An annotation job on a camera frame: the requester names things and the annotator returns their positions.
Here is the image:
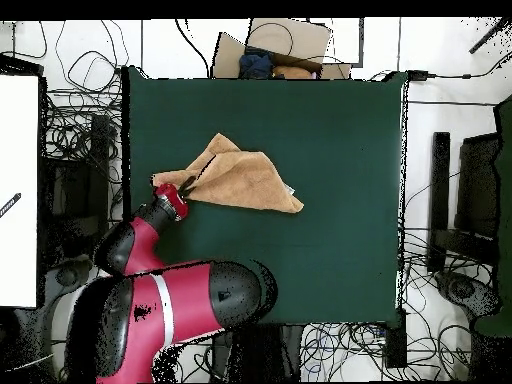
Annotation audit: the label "dark green table cloth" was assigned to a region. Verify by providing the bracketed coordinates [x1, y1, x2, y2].
[121, 65, 409, 327]

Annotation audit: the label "tangled floor cables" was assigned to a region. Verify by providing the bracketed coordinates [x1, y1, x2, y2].
[175, 342, 213, 383]
[299, 323, 387, 383]

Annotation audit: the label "brown cardboard box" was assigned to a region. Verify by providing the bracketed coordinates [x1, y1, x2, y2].
[211, 17, 353, 80]

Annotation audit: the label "dark blue cloth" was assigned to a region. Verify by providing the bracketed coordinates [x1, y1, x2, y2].
[238, 53, 275, 80]

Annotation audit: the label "black label strip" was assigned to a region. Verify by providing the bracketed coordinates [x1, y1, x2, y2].
[0, 192, 22, 219]

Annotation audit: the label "black frame stand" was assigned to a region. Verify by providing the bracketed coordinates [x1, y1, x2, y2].
[426, 131, 501, 273]

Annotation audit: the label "black rod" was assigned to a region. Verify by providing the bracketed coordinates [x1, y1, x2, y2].
[468, 17, 512, 55]

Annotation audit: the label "black box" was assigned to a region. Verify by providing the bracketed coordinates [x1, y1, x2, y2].
[384, 309, 408, 369]

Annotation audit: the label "black pedestal foot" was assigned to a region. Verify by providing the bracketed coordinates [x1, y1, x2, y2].
[54, 263, 83, 288]
[434, 270, 501, 321]

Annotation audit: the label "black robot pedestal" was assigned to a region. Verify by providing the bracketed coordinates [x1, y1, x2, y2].
[210, 324, 304, 383]

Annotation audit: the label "green cloth cover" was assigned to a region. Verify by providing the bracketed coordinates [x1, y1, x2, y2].
[473, 93, 512, 337]

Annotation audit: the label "orange cloth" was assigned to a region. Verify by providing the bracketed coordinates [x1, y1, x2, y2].
[272, 64, 314, 80]

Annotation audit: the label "black equipment block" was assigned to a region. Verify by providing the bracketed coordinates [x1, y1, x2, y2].
[41, 113, 117, 261]

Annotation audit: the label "tan terry towel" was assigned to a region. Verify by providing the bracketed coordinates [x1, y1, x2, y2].
[151, 132, 305, 214]

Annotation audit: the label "white board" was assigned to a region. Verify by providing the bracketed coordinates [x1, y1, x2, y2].
[0, 74, 40, 308]

